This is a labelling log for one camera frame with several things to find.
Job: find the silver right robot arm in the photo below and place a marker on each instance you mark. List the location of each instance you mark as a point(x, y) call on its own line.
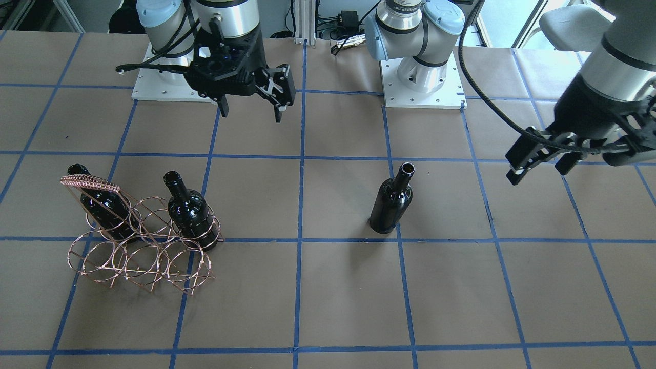
point(172, 27)

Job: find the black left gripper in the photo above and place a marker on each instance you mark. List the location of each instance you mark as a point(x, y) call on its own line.
point(584, 111)

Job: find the dark wine bottle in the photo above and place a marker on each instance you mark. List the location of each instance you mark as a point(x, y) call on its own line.
point(105, 202)
point(393, 198)

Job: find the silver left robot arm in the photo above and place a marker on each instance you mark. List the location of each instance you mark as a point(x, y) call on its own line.
point(621, 67)

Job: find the grey office chair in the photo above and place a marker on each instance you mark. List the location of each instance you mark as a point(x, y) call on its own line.
point(577, 28)

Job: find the copper wire wine basket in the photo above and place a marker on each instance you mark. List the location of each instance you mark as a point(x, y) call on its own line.
point(145, 247)

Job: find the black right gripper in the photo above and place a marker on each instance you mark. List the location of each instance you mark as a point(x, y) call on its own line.
point(257, 54)

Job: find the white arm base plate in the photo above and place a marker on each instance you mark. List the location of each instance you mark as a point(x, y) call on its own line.
point(153, 85)
point(408, 84)

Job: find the black power brick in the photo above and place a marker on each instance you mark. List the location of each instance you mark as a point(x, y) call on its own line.
point(348, 21)

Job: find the aluminium frame post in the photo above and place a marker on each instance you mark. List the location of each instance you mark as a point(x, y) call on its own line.
point(304, 19)

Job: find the dark wine bottle in basket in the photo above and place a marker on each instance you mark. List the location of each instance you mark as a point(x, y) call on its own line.
point(105, 202)

